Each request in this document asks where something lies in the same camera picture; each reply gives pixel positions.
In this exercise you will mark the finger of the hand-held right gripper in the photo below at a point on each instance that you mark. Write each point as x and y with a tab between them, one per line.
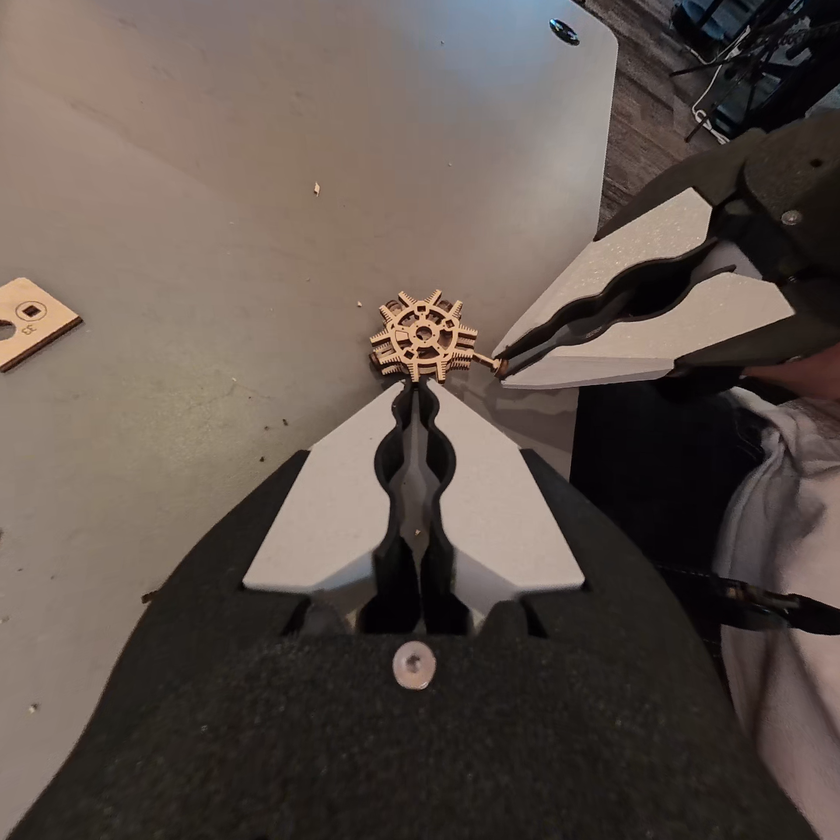
689	328
636	243

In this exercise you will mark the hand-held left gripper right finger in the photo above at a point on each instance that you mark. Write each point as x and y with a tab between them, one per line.
512	525

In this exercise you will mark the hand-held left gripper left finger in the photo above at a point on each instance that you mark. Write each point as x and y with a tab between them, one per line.
315	525

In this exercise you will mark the small wooden pin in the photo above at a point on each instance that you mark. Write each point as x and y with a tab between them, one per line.
489	359

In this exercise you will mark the wooden radial engine model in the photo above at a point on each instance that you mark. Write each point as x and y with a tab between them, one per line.
399	328

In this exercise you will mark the person's right forearm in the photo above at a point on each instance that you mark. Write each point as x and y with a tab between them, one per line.
800	377

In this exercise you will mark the black oval desk button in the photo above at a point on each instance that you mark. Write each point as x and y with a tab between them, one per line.
564	31

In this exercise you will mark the grey desk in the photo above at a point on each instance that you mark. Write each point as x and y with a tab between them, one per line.
229	164

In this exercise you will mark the black tripod stand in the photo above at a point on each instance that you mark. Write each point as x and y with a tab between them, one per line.
754	59

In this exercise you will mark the person's dark jeans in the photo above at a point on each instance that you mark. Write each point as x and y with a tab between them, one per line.
643	459

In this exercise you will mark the square wooden plate with holes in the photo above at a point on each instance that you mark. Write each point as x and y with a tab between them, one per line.
52	328

